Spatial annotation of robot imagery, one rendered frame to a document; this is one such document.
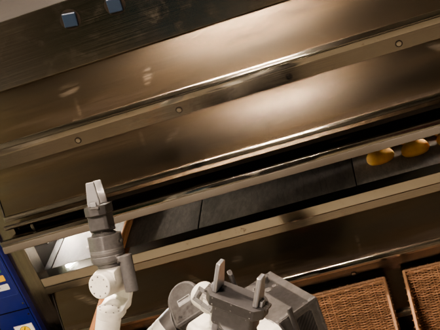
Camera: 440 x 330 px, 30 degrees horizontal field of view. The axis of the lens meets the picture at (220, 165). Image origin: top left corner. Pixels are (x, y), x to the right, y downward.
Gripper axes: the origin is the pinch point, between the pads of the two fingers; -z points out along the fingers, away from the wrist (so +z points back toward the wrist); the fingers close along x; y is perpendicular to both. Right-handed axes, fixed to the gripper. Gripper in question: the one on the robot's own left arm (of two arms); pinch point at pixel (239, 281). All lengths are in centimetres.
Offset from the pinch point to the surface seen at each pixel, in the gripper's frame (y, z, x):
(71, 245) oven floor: 99, 92, 112
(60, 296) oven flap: 82, 103, 105
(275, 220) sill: 113, 60, 36
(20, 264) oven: 75, 89, 117
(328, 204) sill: 120, 52, 20
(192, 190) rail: 89, 43, 56
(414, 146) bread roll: 146, 35, 0
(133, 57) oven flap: 96, 7, 84
